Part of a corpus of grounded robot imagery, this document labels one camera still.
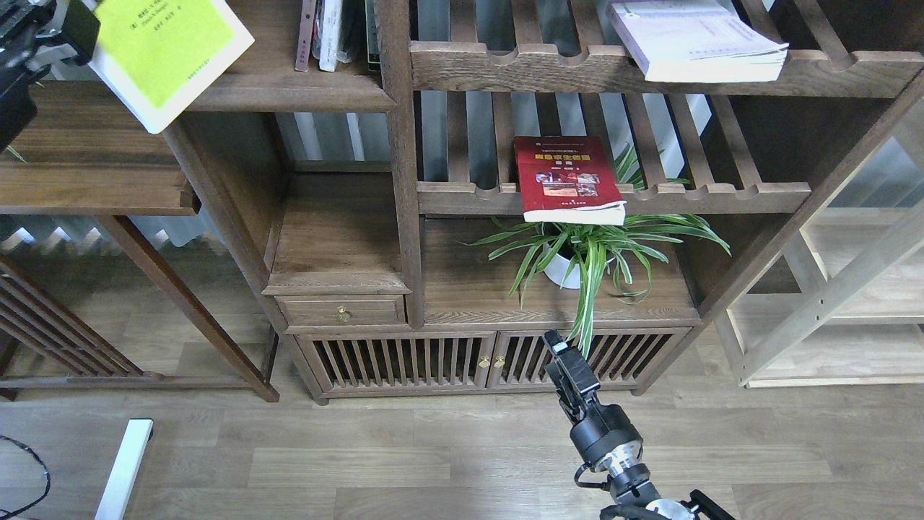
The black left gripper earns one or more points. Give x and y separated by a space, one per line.
62 31

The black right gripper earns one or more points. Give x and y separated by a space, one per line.
604 436

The yellow green cover book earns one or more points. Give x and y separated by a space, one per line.
159 56

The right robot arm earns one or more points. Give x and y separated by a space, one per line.
635 497

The white plant pot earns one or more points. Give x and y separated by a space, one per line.
560 272

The green leaf at edge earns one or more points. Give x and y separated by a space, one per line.
15 153

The red cover book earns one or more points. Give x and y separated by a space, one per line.
567 179

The brown upright book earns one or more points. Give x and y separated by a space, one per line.
306 26

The dark wooden bookshelf cabinet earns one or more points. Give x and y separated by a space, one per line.
366 190

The brass drawer knob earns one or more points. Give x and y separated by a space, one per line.
343 314

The white upright book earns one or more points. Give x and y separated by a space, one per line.
331 25

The dark slatted wooden rack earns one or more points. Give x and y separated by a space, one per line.
31 317

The dark upright book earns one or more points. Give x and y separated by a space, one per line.
372 42

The white thick book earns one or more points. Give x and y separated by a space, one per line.
694 42

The white metal bar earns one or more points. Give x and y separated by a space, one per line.
121 480

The light wooden shelf frame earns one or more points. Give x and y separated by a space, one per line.
857 316

